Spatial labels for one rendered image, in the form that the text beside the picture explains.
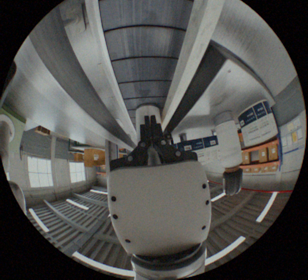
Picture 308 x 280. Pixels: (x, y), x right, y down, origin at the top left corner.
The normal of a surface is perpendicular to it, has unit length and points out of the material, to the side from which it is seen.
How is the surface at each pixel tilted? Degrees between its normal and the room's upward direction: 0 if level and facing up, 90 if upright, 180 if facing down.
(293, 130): 90
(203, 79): 90
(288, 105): 90
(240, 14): 0
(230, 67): 0
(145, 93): 0
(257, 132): 90
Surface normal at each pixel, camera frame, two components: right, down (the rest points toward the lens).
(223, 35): 0.11, 0.94
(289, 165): -0.99, 0.09
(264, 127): -0.79, -0.13
